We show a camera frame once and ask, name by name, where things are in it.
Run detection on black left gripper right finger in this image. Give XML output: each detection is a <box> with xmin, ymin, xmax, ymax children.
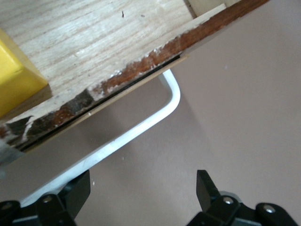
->
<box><xmin>188</xmin><ymin>169</ymin><xmax>294</xmax><ymax>226</ymax></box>

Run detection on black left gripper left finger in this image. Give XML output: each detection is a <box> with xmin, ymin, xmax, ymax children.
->
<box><xmin>0</xmin><ymin>169</ymin><xmax>92</xmax><ymax>226</ymax></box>

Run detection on yellow wooden block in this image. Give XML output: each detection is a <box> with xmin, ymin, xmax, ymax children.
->
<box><xmin>0</xmin><ymin>28</ymin><xmax>49</xmax><ymax>118</ymax></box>

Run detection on light wood drawer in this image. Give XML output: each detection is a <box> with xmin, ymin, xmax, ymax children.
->
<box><xmin>0</xmin><ymin>0</ymin><xmax>271</xmax><ymax>209</ymax></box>

